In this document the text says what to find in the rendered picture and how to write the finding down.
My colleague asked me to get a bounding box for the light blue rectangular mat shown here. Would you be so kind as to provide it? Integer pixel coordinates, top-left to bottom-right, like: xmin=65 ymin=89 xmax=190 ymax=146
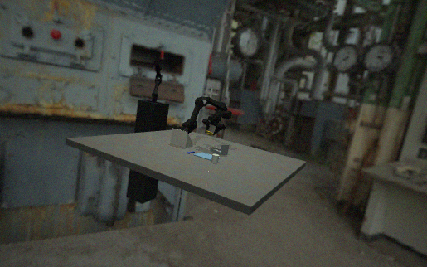
xmin=193 ymin=152 xmax=212 ymax=161

